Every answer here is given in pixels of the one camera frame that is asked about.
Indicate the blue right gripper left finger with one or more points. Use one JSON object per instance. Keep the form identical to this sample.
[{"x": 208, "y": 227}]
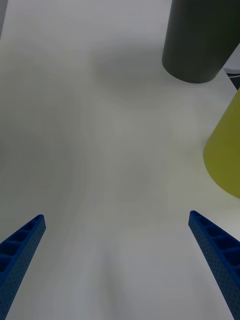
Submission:
[{"x": 17, "y": 255}]

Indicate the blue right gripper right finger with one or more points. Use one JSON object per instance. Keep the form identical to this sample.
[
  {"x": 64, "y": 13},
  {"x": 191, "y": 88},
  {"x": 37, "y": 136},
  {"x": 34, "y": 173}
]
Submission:
[{"x": 220, "y": 252}]

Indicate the yellow-green waste bin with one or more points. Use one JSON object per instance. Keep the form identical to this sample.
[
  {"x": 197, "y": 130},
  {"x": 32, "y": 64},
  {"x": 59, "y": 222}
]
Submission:
[{"x": 225, "y": 155}]

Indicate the grey waste bin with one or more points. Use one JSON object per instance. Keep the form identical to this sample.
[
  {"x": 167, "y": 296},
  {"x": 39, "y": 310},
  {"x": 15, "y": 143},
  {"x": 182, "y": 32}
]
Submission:
[{"x": 200, "y": 42}]

